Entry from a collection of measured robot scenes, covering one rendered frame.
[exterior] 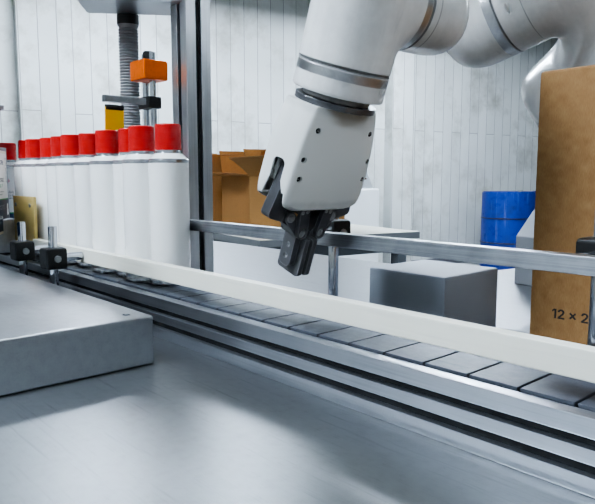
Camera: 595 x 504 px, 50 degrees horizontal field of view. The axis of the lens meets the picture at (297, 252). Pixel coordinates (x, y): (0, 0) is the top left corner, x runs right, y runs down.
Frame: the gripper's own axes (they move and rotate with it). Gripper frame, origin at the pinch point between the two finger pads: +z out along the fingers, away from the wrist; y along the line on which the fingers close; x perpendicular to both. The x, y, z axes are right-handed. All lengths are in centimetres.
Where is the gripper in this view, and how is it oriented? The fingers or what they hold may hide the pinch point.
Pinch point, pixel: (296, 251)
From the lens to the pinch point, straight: 63.4
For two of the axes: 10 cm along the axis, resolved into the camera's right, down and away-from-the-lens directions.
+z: -2.3, 9.0, 3.6
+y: -7.4, 0.8, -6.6
